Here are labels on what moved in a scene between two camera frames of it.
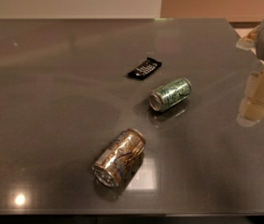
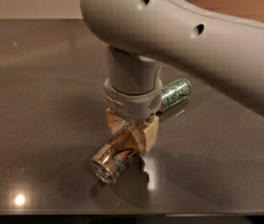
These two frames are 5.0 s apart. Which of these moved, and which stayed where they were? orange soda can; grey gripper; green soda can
Moved: grey gripper
Stayed: orange soda can; green soda can
